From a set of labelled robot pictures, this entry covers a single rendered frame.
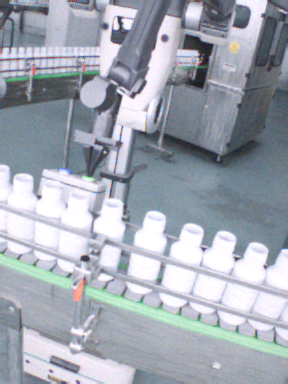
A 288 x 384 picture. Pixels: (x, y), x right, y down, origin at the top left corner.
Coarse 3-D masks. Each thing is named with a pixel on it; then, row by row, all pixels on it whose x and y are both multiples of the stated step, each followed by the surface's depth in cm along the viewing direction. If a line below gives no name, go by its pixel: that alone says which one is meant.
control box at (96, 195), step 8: (48, 176) 87; (56, 176) 86; (64, 176) 86; (72, 176) 87; (80, 176) 88; (40, 184) 87; (64, 184) 86; (72, 184) 86; (80, 184) 86; (88, 184) 85; (96, 184) 85; (104, 184) 90; (40, 192) 87; (64, 192) 86; (88, 192) 85; (96, 192) 85; (104, 192) 91; (64, 200) 86; (96, 200) 86; (88, 208) 86; (96, 208) 88
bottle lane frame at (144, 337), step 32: (0, 256) 76; (0, 288) 80; (32, 288) 77; (64, 288) 74; (96, 288) 74; (32, 320) 81; (64, 320) 78; (128, 320) 73; (160, 320) 71; (192, 320) 70; (96, 352) 80; (128, 352) 77; (160, 352) 75; (192, 352) 73; (224, 352) 71; (256, 352) 69
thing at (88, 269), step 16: (128, 208) 87; (96, 240) 67; (96, 256) 68; (80, 272) 64; (96, 272) 70; (80, 288) 64; (80, 304) 67; (96, 304) 73; (80, 320) 69; (96, 320) 75; (80, 336) 70
